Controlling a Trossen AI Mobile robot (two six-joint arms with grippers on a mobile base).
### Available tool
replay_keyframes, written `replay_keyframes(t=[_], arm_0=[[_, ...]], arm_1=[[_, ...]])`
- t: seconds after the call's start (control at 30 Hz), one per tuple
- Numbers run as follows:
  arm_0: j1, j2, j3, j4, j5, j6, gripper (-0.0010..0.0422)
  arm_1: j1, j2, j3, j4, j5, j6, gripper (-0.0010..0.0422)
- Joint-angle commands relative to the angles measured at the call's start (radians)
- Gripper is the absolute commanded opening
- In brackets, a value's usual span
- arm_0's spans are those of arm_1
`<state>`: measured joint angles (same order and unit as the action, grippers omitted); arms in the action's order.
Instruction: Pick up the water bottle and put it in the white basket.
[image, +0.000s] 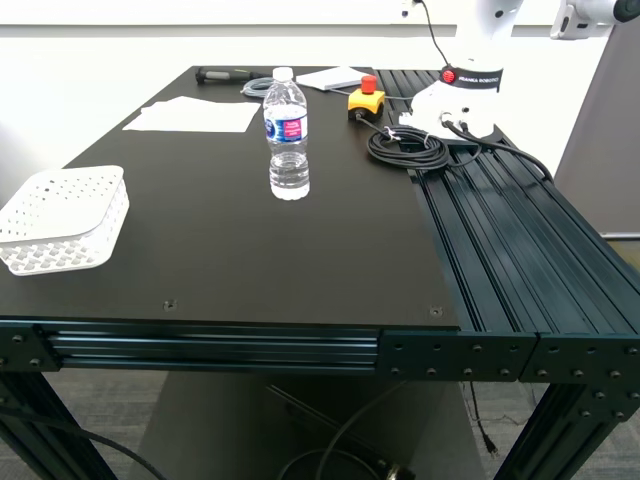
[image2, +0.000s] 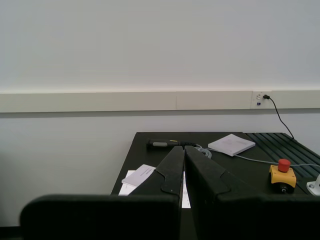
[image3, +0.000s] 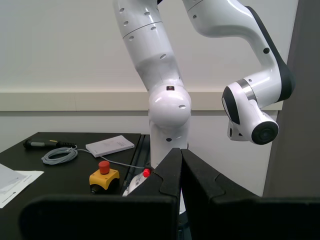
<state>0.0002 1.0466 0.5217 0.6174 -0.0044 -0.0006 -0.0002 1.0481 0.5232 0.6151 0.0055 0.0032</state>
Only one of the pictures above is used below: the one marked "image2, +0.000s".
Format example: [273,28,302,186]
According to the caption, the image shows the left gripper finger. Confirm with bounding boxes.
[184,145,320,240]
[19,146,185,240]

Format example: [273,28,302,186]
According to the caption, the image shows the white folded booklet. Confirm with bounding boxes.
[121,163,157,188]

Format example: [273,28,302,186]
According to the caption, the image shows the black grey handheld tool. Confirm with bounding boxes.
[146,138,196,151]

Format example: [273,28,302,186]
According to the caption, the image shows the white paper sheet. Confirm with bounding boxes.
[118,169,192,209]

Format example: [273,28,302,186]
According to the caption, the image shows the flat white box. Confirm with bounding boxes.
[207,133,256,157]

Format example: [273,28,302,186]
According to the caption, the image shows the yellow red emergency stop button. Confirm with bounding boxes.
[268,158,298,195]

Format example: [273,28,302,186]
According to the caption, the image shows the grey coiled cable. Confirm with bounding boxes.
[194,143,320,168]

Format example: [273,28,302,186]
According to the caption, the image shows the white wall outlet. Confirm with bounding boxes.
[251,90,272,110]

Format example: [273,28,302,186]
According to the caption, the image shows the black power cable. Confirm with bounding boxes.
[262,94,296,140]

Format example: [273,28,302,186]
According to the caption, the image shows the beige wall cable duct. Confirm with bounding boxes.
[0,90,320,114]

